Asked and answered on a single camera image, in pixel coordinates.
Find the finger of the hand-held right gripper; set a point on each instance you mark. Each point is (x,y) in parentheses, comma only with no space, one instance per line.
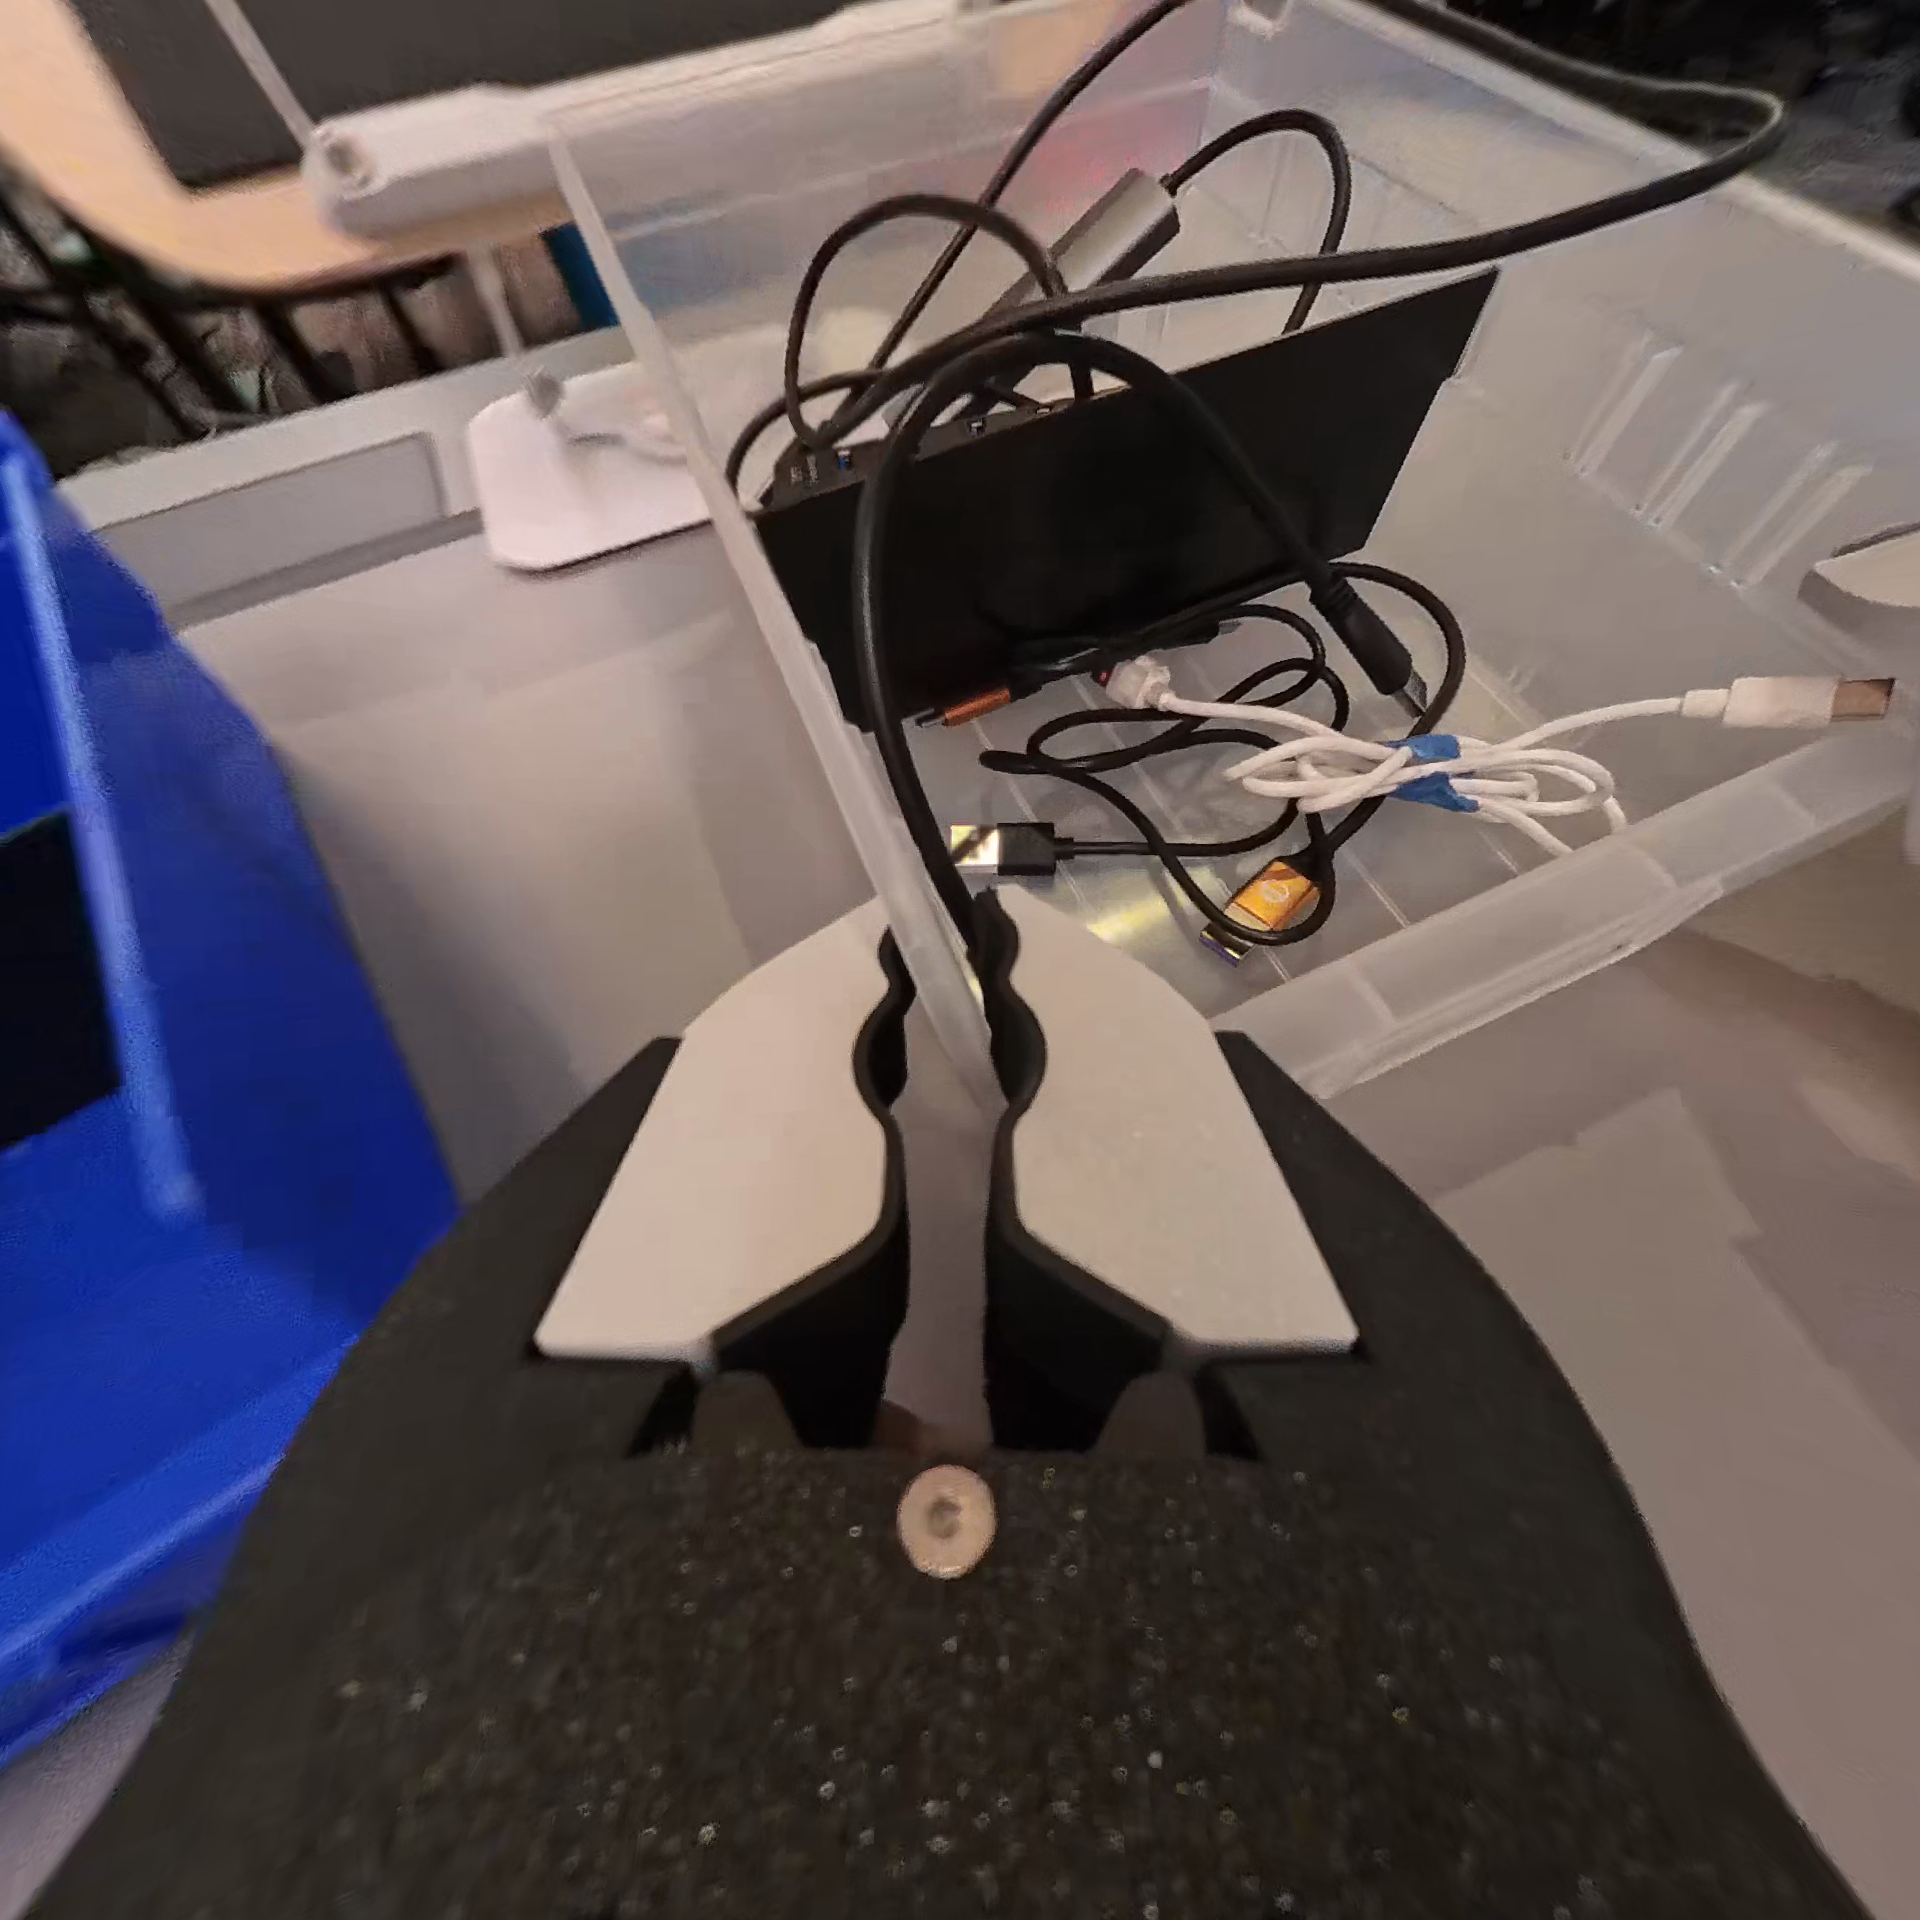
(1875,578)

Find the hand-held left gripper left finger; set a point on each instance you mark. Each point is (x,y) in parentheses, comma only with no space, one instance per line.
(736,1185)

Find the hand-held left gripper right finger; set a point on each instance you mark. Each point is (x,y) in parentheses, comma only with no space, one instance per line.
(1171,1185)

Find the clear plastic bin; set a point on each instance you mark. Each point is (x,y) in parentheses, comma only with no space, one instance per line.
(1651,452)

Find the blue plastic bin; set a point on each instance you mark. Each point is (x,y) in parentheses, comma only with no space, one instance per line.
(226,1277)

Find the black usb hub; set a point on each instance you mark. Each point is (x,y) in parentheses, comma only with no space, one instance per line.
(804,479)

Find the grey usb hub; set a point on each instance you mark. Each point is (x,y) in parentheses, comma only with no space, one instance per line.
(1110,227)

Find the grey desk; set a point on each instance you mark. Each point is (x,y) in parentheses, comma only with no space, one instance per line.
(526,780)

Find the wood framed black desk screen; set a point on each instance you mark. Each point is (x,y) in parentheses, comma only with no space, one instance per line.
(150,210)

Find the black divider in clear bin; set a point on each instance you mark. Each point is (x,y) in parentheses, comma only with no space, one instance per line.
(1141,510)

